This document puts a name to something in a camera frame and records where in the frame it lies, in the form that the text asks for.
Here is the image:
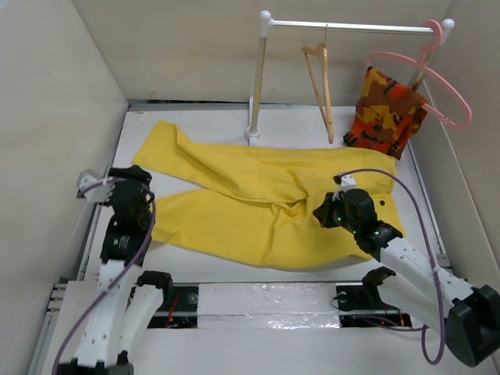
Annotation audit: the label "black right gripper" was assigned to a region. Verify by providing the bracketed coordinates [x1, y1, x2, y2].
[312, 191, 359, 234]

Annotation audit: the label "yellow trousers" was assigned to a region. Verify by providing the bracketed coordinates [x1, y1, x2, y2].
[133, 121, 402, 270]

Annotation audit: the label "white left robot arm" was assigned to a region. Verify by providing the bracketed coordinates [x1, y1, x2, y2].
[52, 165, 174, 374]

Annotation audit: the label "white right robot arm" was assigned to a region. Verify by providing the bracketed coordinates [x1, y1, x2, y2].
[313, 188, 499, 367]

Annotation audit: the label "orange camouflage trousers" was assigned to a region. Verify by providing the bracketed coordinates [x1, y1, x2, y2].
[343, 66, 427, 159]

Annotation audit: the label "pink plastic hanger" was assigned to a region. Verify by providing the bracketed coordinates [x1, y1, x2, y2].
[366, 19, 472, 130]

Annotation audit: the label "wooden hanger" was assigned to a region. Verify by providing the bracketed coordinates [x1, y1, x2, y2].
[302, 24, 334, 145]

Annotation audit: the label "white clothes rack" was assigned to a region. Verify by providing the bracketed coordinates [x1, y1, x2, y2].
[245, 10, 455, 146]

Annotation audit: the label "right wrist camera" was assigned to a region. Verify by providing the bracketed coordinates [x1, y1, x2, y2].
[334, 173, 357, 192]

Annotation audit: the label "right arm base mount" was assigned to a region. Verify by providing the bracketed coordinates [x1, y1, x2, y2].
[330, 283, 413, 329]

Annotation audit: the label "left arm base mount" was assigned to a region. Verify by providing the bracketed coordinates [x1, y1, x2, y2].
[148, 284, 199, 329]

